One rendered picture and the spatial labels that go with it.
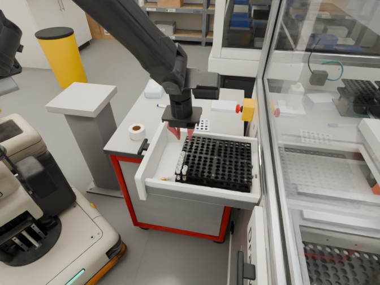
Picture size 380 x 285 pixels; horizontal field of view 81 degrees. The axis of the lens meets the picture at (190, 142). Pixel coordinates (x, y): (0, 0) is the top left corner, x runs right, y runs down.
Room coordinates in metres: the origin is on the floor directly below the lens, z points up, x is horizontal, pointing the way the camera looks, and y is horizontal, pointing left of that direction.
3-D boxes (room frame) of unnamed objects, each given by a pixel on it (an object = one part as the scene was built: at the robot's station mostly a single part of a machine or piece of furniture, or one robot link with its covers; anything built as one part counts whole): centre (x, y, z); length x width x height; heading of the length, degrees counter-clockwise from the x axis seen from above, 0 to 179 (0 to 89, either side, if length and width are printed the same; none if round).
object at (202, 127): (0.79, -0.03, 0.78); 0.12 x 0.08 x 0.04; 85
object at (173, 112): (0.50, 0.02, 1.08); 0.10 x 0.07 x 0.07; 79
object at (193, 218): (0.92, 0.02, 0.38); 0.62 x 0.58 x 0.76; 169
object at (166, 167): (0.48, -0.09, 0.86); 0.40 x 0.26 x 0.06; 79
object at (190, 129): (0.50, 0.02, 1.01); 0.07 x 0.07 x 0.09; 79
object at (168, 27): (4.55, 0.49, 0.22); 0.40 x 0.30 x 0.17; 79
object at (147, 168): (0.52, 0.12, 0.87); 0.29 x 0.02 x 0.11; 169
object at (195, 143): (0.49, -0.08, 0.87); 0.22 x 0.18 x 0.06; 79
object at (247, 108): (0.79, -0.24, 0.88); 0.07 x 0.05 x 0.07; 169
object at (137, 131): (0.76, 0.23, 0.78); 0.07 x 0.07 x 0.04
